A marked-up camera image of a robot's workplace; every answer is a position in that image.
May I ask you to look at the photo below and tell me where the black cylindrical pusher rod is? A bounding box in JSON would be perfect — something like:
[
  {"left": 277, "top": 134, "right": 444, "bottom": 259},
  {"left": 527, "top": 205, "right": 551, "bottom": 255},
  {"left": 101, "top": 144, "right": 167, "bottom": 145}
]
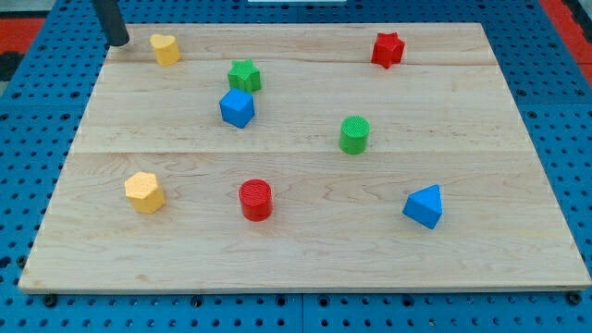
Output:
[{"left": 91, "top": 0, "right": 130, "bottom": 46}]

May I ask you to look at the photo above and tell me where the yellow heart block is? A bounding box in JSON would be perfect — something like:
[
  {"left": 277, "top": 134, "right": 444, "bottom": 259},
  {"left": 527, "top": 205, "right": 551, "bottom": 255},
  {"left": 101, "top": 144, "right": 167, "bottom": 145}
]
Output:
[{"left": 149, "top": 34, "right": 181, "bottom": 67}]

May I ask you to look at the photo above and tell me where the green star block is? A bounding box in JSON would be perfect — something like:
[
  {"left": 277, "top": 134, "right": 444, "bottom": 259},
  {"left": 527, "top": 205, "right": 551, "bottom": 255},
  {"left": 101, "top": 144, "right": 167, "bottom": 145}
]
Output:
[{"left": 228, "top": 59, "right": 262, "bottom": 93}]

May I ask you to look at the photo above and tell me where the red star block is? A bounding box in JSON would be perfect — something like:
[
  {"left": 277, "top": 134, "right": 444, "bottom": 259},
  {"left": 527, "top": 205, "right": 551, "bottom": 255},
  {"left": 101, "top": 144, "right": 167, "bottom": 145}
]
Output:
[{"left": 371, "top": 32, "right": 405, "bottom": 69}]

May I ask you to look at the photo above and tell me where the blue cube block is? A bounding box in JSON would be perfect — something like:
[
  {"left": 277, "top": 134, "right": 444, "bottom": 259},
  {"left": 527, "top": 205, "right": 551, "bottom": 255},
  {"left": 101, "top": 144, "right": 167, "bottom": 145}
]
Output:
[{"left": 219, "top": 88, "right": 255, "bottom": 129}]

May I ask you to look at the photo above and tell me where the yellow hexagon block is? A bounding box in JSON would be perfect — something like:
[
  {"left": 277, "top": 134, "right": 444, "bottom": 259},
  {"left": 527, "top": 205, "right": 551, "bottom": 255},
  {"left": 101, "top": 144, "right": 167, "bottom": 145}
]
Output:
[{"left": 124, "top": 171, "right": 166, "bottom": 215}]

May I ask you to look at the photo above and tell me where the red cylinder block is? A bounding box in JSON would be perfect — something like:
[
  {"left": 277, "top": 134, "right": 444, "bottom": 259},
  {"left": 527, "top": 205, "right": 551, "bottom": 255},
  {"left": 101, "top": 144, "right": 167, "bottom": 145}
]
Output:
[{"left": 239, "top": 179, "right": 273, "bottom": 222}]

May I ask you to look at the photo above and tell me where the light wooden board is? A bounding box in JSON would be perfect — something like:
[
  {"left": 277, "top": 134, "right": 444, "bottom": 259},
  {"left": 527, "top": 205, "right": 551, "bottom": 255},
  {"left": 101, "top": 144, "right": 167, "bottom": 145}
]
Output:
[{"left": 19, "top": 23, "right": 591, "bottom": 294}]

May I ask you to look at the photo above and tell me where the green cylinder block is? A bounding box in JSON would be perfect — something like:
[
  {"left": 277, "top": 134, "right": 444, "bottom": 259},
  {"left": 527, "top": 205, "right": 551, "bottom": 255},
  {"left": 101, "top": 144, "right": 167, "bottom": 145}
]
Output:
[{"left": 339, "top": 116, "right": 371, "bottom": 154}]

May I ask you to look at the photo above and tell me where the blue triangular prism block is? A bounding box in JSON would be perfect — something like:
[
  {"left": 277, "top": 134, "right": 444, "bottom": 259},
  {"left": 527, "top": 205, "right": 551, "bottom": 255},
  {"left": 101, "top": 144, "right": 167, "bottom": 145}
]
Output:
[{"left": 402, "top": 184, "right": 443, "bottom": 229}]

